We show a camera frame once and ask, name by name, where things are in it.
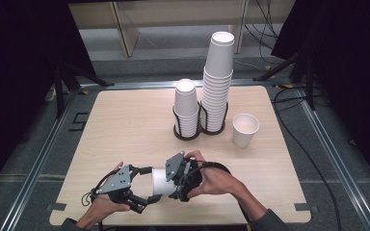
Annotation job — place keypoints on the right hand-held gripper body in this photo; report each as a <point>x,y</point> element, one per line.
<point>189,179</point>

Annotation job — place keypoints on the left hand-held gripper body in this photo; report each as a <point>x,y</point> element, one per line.
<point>118,183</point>

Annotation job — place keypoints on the white paper cup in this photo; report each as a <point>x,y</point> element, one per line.
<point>159,183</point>
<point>245,128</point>

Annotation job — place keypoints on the short stack of white cups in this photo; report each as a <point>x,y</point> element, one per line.
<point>186,102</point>

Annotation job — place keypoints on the tall stack of white cups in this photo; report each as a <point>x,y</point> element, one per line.
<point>218,64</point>

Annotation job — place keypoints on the person's right hand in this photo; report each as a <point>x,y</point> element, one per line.
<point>216,181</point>

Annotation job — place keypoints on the person's left hand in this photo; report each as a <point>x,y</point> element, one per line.
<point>104,207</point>

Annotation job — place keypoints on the black metal stand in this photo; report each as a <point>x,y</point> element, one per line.
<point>59,93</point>
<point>310,83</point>

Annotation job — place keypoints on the light wooden shelf unit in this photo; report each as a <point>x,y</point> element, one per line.
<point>128,35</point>

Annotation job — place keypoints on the black curtain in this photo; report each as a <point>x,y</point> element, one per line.
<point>350,64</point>
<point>19,80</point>

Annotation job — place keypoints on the metal floor rail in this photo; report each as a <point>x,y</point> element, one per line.
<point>334,160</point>
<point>35,170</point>
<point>141,85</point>

